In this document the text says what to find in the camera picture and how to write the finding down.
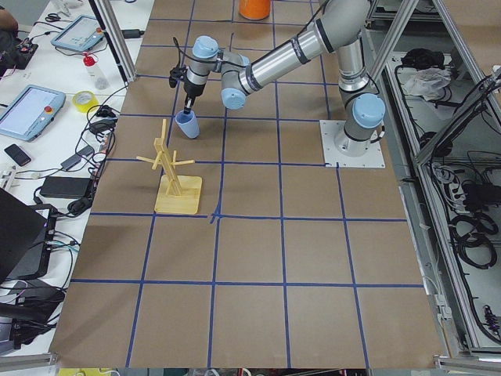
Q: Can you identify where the light blue plastic cup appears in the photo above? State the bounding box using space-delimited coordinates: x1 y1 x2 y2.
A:
175 110 200 139

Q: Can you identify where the black laptop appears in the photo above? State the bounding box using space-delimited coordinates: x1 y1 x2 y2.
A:
1 190 56 282

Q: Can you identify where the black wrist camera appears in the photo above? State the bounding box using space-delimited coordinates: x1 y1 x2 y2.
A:
168 66 186 89

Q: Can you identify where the teach pendant with red button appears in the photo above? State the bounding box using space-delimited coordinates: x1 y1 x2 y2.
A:
1 85 67 141

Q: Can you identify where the orange cylindrical can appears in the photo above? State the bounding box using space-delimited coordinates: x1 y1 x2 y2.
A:
239 0 272 20

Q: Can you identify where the wooden mug tree stand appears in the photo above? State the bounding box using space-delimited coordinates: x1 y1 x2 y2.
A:
136 119 203 215

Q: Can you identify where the black smartphone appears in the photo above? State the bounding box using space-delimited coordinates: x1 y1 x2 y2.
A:
4 144 31 166

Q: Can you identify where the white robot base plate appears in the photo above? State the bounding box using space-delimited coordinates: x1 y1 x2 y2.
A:
319 120 385 168

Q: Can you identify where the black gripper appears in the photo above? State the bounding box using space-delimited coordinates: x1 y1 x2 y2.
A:
183 80 204 114

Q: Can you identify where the black power adapter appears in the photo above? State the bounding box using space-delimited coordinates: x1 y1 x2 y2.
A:
40 176 91 199

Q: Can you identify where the clear bottle red cap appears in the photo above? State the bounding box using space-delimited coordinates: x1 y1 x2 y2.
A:
83 52 110 90

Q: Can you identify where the yellow tape roll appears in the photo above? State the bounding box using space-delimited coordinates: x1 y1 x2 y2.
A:
72 90 99 113

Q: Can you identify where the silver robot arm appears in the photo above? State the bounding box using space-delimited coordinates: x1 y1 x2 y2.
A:
176 1 370 126

